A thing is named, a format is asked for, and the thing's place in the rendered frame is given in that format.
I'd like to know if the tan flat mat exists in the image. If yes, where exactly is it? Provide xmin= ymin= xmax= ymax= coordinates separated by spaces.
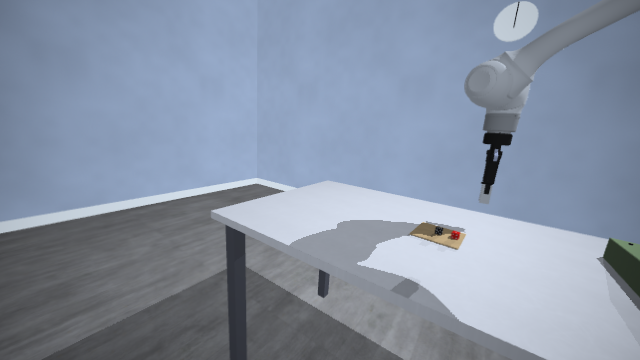
xmin=410 ymin=222 xmax=466 ymax=250

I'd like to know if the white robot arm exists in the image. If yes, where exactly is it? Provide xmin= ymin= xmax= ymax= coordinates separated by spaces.
xmin=464 ymin=0 xmax=640 ymax=134

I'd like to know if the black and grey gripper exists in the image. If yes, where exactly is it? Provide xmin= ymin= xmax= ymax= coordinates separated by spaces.
xmin=479 ymin=133 xmax=512 ymax=204

